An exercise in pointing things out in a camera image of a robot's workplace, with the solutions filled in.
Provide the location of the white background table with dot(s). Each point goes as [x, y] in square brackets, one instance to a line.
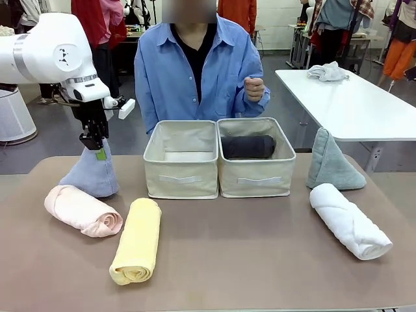
[357, 107]

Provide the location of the person in red and pink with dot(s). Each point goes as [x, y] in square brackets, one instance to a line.
[87, 22]

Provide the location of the white cylindrical air purifier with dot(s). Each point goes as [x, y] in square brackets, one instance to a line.
[16, 120]

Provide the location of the metal-legged background desk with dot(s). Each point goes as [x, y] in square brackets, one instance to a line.
[297, 29]

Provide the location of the cluttered dark background table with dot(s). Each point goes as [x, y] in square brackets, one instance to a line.
[135, 34]

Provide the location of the person left forearm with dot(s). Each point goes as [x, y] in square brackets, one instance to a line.
[256, 107]

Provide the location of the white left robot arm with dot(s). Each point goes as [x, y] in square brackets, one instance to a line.
[48, 48]

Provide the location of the white towel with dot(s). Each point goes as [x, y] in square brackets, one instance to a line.
[344, 221]

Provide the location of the beige fabric storage box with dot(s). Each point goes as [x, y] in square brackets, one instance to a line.
[182, 182]
[256, 182]

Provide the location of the lavender blue cone towel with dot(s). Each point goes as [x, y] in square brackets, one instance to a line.
[91, 178]

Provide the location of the person left hand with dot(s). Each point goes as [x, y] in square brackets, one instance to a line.
[254, 88]

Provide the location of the dark grey rolled towel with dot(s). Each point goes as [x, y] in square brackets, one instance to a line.
[247, 146]

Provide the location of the grey-green cone towel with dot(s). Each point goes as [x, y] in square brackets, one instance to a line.
[331, 165]

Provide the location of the person in blue shirt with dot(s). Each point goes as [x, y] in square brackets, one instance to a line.
[169, 74]

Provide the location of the person in orange top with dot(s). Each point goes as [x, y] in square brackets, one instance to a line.
[237, 13]

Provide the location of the mannequin with grey-blue shirt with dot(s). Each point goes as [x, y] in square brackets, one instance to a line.
[334, 16]

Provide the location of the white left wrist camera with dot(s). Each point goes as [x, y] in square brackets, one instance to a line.
[126, 109]

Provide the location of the crumpled white cloth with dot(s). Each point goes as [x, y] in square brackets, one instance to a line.
[326, 72]

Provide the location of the person right forearm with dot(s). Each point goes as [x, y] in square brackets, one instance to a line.
[151, 120]

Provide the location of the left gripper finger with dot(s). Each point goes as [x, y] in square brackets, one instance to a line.
[102, 143]
[88, 139]

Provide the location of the yellow towel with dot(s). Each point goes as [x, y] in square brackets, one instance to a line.
[139, 240]

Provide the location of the pink towel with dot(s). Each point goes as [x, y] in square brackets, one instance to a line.
[74, 208]

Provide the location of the mannequin with orange trousers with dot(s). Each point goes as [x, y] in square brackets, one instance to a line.
[398, 55]

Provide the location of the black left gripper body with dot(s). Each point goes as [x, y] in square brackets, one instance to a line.
[89, 113]

